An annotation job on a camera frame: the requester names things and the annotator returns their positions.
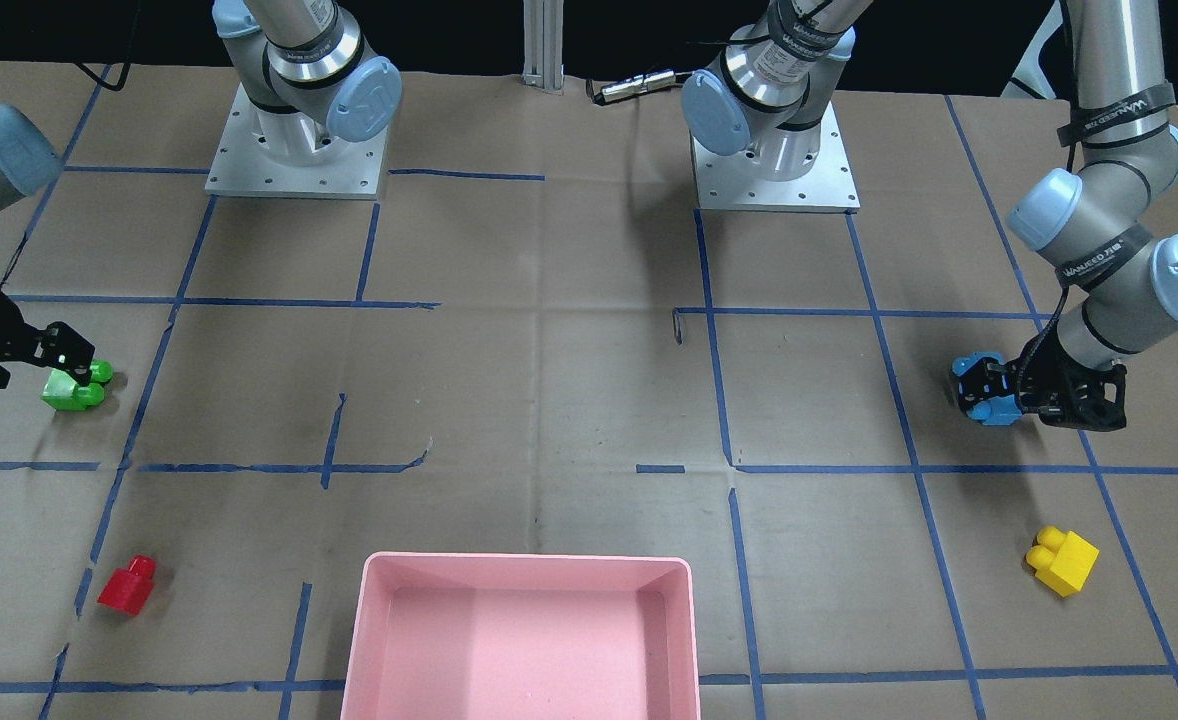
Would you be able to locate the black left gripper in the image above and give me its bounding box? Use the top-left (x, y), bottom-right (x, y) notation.
top-left (957, 331), bottom-right (1127, 432)

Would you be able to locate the blue toy block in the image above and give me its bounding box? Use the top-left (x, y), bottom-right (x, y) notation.
top-left (949, 352), bottom-right (1034, 427)

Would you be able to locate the green toy block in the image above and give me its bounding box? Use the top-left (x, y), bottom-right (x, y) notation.
top-left (41, 361), bottom-right (114, 411)

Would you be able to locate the yellow toy block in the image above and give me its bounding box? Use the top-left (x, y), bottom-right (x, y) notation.
top-left (1024, 526), bottom-right (1100, 597)

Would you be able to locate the red toy block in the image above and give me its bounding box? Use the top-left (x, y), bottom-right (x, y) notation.
top-left (95, 555), bottom-right (158, 617)

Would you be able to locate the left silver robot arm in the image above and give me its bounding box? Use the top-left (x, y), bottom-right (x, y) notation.
top-left (681, 1), bottom-right (1178, 432)

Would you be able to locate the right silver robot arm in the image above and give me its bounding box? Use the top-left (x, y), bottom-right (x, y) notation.
top-left (0, 1), bottom-right (868, 407)

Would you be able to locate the pink plastic box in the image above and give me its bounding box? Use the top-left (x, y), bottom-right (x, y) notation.
top-left (340, 551), bottom-right (702, 719)

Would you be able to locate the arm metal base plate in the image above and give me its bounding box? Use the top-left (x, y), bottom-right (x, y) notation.
top-left (690, 105), bottom-right (862, 213)
top-left (205, 87), bottom-right (392, 202)

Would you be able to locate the silver cable connector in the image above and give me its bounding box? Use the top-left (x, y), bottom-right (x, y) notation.
top-left (585, 70), bottom-right (691, 108)

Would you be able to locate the aluminium profile post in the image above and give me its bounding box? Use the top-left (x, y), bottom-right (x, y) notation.
top-left (519, 0), bottom-right (565, 94)

